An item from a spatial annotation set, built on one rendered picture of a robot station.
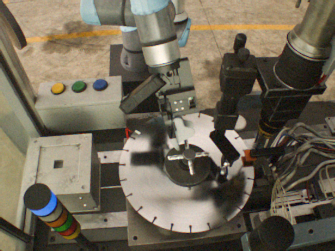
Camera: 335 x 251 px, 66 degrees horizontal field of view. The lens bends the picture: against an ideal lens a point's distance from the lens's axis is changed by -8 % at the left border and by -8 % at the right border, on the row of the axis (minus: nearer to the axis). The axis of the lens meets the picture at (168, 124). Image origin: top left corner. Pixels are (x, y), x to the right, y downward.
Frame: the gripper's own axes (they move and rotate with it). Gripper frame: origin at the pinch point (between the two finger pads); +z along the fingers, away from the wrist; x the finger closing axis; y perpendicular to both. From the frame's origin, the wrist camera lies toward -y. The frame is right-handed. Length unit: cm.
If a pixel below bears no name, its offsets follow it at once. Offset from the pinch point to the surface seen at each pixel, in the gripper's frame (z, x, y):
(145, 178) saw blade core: 4.8, -4.4, -8.2
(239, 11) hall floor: -4, 244, 80
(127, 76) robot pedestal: -6, 53, -16
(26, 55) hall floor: -17, 180, -124
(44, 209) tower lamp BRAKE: -8.5, -27.0, -19.3
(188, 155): 0.9, -4.0, 2.8
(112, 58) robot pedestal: -13, 63, -22
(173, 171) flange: 4.8, -3.6, -1.3
